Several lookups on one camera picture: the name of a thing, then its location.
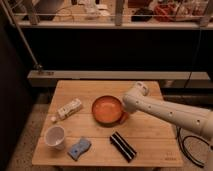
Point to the orange round plate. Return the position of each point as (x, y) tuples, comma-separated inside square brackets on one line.
[(107, 110)]

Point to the orange pepper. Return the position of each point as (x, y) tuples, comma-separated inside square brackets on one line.
[(124, 117)]

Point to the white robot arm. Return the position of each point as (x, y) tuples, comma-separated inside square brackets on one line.
[(194, 119)]

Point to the black white striped block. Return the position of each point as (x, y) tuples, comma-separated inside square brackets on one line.
[(123, 146)]

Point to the blue sponge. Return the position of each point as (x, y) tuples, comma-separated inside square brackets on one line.
[(79, 148)]

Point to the white cup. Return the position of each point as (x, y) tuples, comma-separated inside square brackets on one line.
[(54, 137)]

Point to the diagonal metal pole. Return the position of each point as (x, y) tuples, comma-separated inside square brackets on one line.
[(37, 66)]

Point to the background workbench shelf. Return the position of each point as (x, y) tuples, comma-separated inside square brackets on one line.
[(115, 14)]

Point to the grey metal rail beam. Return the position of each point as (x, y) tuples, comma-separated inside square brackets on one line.
[(194, 80)]

